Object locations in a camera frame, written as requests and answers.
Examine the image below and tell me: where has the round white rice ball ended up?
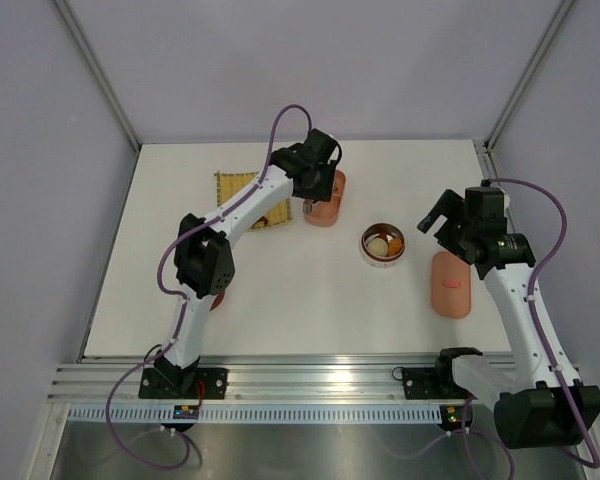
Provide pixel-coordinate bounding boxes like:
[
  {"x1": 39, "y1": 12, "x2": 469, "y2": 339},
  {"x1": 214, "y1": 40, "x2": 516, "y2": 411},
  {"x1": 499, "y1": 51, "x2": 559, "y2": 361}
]
[{"x1": 366, "y1": 237, "x2": 388, "y2": 257}]

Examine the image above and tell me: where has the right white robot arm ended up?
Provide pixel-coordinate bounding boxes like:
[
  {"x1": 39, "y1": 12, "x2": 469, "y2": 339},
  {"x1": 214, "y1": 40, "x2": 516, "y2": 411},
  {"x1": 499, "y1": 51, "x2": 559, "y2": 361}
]
[{"x1": 417, "y1": 180, "x2": 600, "y2": 449}]

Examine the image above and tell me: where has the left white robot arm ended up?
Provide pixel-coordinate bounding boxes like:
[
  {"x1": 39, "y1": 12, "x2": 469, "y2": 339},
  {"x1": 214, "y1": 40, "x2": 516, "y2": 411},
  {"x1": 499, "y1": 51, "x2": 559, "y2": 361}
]
[{"x1": 143, "y1": 129, "x2": 342, "y2": 398}]

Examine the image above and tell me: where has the red round bowl lid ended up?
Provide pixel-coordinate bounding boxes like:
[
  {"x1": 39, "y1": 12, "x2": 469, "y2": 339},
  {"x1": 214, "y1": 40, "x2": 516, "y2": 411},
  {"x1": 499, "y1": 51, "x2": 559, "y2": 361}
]
[{"x1": 210, "y1": 292, "x2": 225, "y2": 311}]

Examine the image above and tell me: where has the pink lunch box lid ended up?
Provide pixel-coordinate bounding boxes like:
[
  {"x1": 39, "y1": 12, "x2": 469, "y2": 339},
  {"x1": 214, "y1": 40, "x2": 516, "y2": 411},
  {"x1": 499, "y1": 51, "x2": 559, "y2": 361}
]
[{"x1": 430, "y1": 251, "x2": 471, "y2": 319}]

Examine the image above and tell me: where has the left aluminium frame post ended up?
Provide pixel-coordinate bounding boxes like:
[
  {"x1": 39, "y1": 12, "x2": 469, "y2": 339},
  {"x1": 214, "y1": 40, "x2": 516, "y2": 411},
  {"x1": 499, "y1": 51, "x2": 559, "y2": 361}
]
[{"x1": 49, "y1": 0, "x2": 142, "y2": 155}]

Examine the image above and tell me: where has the white slotted cable duct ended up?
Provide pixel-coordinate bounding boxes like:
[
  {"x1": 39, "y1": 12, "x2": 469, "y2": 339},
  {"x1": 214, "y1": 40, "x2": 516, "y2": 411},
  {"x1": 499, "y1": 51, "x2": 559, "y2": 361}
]
[{"x1": 68, "y1": 404, "x2": 442, "y2": 425}]

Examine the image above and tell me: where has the pink oval lunch box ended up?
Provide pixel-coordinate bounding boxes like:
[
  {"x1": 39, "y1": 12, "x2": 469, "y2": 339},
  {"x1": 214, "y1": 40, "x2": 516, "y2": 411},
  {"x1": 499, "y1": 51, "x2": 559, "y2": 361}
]
[{"x1": 303, "y1": 169, "x2": 346, "y2": 228}]

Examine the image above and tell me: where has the right aluminium frame post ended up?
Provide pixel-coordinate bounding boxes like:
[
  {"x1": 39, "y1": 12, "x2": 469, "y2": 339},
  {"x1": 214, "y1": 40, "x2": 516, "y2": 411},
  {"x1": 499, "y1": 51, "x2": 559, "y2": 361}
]
[{"x1": 484, "y1": 0, "x2": 579, "y2": 155}]

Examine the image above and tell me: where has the yellow bamboo mat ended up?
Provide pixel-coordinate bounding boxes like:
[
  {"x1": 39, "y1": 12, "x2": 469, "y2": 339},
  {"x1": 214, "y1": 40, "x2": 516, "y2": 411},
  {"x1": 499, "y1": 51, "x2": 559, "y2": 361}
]
[{"x1": 214, "y1": 171, "x2": 293, "y2": 232}]

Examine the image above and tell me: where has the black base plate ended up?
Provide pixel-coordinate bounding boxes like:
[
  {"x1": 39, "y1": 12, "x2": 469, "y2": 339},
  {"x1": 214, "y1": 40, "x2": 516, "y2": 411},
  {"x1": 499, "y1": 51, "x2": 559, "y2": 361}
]
[
  {"x1": 390, "y1": 366, "x2": 470, "y2": 400},
  {"x1": 138, "y1": 367, "x2": 229, "y2": 400}
]

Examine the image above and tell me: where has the orange fried food piece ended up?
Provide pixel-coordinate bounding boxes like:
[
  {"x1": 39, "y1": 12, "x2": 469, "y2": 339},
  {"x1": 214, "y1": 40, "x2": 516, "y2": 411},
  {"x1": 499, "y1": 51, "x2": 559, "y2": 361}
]
[{"x1": 387, "y1": 238, "x2": 404, "y2": 257}]

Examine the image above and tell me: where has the aluminium frame post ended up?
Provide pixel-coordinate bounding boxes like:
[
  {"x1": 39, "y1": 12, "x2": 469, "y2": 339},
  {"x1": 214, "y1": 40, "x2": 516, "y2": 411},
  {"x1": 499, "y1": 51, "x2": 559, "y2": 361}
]
[
  {"x1": 484, "y1": 0, "x2": 579, "y2": 155},
  {"x1": 49, "y1": 0, "x2": 142, "y2": 155}
]

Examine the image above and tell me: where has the round metal bowl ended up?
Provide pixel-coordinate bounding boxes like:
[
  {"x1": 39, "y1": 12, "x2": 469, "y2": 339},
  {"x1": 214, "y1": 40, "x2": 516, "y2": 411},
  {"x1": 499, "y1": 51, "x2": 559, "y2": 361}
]
[{"x1": 358, "y1": 223, "x2": 407, "y2": 269}]

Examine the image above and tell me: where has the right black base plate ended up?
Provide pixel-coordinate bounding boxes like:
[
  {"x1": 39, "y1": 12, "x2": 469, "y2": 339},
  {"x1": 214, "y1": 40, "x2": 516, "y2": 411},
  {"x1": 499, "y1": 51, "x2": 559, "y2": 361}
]
[{"x1": 390, "y1": 366, "x2": 470, "y2": 400}]

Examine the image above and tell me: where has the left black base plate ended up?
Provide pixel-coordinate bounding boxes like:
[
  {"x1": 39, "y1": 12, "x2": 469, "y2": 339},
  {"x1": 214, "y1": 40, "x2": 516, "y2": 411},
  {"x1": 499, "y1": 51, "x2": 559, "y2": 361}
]
[{"x1": 138, "y1": 367, "x2": 229, "y2": 400}]

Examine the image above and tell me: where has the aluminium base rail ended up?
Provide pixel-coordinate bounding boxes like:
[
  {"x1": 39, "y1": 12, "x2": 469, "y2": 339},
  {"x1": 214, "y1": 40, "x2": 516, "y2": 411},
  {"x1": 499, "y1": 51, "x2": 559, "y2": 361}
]
[{"x1": 46, "y1": 353, "x2": 438, "y2": 405}]

